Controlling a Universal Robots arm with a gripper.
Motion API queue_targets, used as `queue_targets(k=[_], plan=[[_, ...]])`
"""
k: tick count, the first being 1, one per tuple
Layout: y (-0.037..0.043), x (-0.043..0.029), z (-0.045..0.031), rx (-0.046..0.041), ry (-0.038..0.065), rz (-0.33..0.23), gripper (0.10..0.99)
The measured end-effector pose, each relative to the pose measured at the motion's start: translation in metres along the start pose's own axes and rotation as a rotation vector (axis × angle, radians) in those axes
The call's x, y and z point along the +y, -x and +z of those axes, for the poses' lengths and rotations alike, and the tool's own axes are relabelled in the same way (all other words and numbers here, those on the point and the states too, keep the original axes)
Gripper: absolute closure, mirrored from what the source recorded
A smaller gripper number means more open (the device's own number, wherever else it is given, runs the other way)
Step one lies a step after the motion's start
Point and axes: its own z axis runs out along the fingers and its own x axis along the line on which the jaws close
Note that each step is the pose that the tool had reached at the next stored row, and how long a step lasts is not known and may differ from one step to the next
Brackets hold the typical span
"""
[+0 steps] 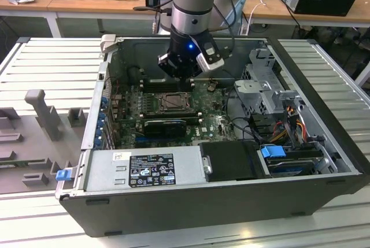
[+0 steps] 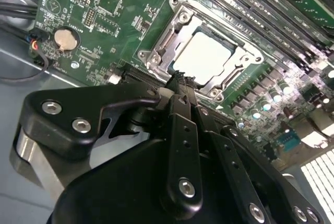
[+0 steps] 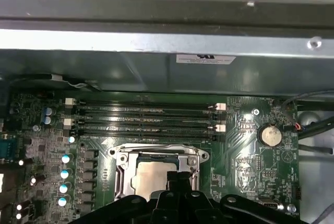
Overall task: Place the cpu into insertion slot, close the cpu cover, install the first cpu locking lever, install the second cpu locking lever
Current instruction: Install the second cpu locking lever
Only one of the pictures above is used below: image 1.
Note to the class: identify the black silver PC case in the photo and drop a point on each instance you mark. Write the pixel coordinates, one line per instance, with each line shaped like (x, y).
(188, 219)

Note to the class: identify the white and black camera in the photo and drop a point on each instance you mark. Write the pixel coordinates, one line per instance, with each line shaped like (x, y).
(212, 60)

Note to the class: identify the internal USB port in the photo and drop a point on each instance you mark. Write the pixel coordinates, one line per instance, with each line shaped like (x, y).
(214, 105)

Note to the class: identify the black graphics card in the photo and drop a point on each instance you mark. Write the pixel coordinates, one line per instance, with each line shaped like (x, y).
(164, 128)

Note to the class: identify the silver coin battery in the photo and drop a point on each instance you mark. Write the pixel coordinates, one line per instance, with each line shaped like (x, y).
(211, 86)

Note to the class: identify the green motherboard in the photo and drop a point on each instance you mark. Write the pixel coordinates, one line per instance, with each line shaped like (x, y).
(208, 109)

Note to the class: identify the green RAM stick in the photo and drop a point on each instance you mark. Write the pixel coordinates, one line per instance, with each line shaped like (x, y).
(11, 163)
(192, 119)

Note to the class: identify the RAM slot with white clips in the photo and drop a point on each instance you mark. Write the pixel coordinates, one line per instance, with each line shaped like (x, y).
(169, 82)
(173, 116)
(169, 88)

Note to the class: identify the blue plastic latch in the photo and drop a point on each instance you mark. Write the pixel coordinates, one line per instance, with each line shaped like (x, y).
(63, 175)

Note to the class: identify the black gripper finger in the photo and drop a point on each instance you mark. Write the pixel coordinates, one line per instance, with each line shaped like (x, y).
(165, 62)

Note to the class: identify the hard disk in blue carrier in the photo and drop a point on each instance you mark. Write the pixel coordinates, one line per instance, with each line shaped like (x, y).
(271, 154)

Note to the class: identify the metal socket locking lever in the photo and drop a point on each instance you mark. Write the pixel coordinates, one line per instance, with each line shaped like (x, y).
(170, 93)
(173, 110)

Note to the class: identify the grey parts rack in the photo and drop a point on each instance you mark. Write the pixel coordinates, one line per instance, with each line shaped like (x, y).
(34, 144)

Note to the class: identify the pale blue teach pendant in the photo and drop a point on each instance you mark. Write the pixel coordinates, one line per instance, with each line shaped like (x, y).
(240, 5)

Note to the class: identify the grey power supply unit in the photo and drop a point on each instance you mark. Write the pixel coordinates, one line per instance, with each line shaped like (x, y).
(101, 170)

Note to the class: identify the silver drive cage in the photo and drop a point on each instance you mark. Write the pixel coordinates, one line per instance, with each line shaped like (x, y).
(251, 89)

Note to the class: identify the CPU socket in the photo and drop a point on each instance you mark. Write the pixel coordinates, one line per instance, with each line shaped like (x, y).
(158, 111)

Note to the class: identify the black plastic shroud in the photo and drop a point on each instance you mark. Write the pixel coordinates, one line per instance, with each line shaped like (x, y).
(228, 158)

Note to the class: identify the wooden top desk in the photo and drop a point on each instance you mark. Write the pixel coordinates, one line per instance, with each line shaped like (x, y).
(115, 6)

